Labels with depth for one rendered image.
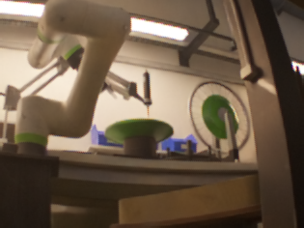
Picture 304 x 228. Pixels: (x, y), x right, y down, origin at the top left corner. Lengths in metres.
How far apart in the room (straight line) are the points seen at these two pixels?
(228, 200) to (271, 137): 0.27
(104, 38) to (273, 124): 0.72
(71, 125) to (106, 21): 0.41
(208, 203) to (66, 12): 0.63
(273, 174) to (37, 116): 0.93
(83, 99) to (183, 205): 0.61
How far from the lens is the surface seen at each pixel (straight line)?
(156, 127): 1.48
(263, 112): 0.39
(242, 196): 0.61
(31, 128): 1.16
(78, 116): 1.18
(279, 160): 0.36
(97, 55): 1.04
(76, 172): 1.44
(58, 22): 0.96
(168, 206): 0.67
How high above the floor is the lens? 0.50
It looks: 24 degrees up
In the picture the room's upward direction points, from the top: 3 degrees counter-clockwise
